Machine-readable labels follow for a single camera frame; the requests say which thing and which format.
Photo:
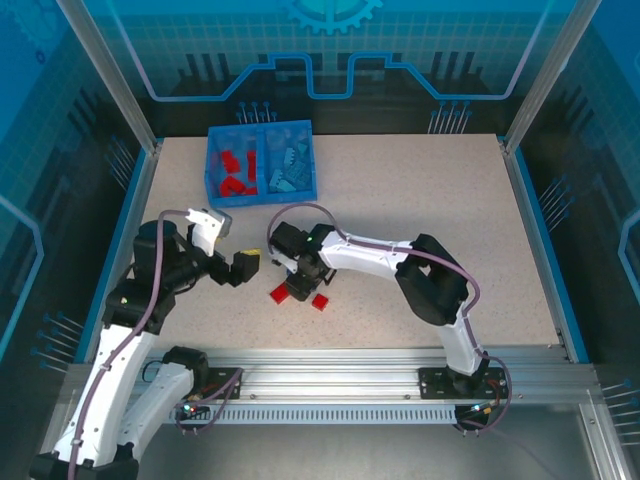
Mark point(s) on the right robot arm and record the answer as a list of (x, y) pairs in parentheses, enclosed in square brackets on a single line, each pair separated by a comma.
[(365, 252)]

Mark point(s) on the blue two-compartment bin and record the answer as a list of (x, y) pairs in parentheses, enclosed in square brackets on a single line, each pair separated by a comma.
[(235, 201)]

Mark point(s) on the metal base tray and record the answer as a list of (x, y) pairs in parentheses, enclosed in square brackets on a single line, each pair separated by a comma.
[(325, 450)]

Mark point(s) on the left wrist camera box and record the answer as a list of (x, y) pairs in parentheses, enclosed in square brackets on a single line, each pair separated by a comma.
[(207, 230)]

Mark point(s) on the left table side rail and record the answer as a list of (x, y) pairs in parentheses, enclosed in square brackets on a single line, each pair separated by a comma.
[(141, 190)]

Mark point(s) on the table side rail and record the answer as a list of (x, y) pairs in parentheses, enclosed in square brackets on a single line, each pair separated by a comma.
[(141, 190), (523, 200)]

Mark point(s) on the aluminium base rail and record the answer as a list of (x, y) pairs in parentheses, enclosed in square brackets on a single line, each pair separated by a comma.
[(325, 370)]

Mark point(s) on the left aluminium frame post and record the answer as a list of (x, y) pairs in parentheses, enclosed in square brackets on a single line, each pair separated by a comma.
[(117, 82)]

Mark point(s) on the aluminium frame post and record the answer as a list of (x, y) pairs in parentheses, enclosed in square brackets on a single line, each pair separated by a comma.
[(547, 75), (117, 82)]

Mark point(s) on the right table side rail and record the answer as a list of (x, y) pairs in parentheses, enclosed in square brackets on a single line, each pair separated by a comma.
[(523, 200)]

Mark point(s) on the right aluminium frame post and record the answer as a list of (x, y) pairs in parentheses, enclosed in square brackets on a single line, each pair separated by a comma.
[(547, 75)]

